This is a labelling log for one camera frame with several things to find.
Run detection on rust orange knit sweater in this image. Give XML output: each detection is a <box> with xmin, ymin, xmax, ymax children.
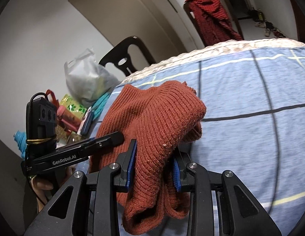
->
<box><xmin>89</xmin><ymin>80</ymin><xmax>206</xmax><ymax>235</ymax></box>

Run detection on person's left hand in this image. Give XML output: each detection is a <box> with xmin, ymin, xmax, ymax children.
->
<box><xmin>30</xmin><ymin>166</ymin><xmax>75</xmax><ymax>213</ymax></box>

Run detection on pink cylindrical item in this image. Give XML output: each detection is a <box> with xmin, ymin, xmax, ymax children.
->
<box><xmin>57</xmin><ymin>105</ymin><xmax>82</xmax><ymax>132</ymax></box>

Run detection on green floral box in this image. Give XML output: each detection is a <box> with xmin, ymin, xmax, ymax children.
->
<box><xmin>60</xmin><ymin>94</ymin><xmax>87</xmax><ymax>119</ymax></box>

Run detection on teal cloth item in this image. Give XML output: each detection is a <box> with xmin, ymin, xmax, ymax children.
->
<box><xmin>91</xmin><ymin>92</ymin><xmax>111</xmax><ymax>120</ymax></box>

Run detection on teal plastic bottle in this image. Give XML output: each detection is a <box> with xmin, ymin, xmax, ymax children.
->
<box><xmin>13</xmin><ymin>131</ymin><xmax>27</xmax><ymax>160</ymax></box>

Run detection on white plastic bag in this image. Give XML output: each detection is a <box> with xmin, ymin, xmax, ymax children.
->
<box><xmin>64</xmin><ymin>49</ymin><xmax>120</xmax><ymax>108</ymax></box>

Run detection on blue plaid bed sheet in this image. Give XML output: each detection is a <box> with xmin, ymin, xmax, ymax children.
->
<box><xmin>76</xmin><ymin>46</ymin><xmax>305</xmax><ymax>236</ymax></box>

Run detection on dark wooden chair left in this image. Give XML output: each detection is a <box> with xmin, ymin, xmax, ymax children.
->
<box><xmin>99</xmin><ymin>36</ymin><xmax>156</xmax><ymax>77</ymax></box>

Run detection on beige quilted mattress pad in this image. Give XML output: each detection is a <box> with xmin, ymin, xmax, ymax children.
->
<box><xmin>122</xmin><ymin>38</ymin><xmax>305</xmax><ymax>84</ymax></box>

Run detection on red checked cloth on chair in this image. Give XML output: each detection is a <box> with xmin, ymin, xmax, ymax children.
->
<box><xmin>184</xmin><ymin>0</ymin><xmax>244</xmax><ymax>47</ymax></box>

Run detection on beige wardrobe panel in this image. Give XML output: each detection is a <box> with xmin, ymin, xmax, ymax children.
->
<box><xmin>68</xmin><ymin>0</ymin><xmax>204</xmax><ymax>62</ymax></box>

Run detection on dark wooden chair with cloth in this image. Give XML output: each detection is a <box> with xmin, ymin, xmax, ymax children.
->
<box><xmin>183</xmin><ymin>0</ymin><xmax>244</xmax><ymax>48</ymax></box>

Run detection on shoes on floor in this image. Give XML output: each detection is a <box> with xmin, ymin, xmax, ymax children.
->
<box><xmin>251</xmin><ymin>9</ymin><xmax>286</xmax><ymax>38</ymax></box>

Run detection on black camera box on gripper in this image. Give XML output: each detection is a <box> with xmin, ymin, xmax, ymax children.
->
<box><xmin>25</xmin><ymin>92</ymin><xmax>57</xmax><ymax>159</ymax></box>

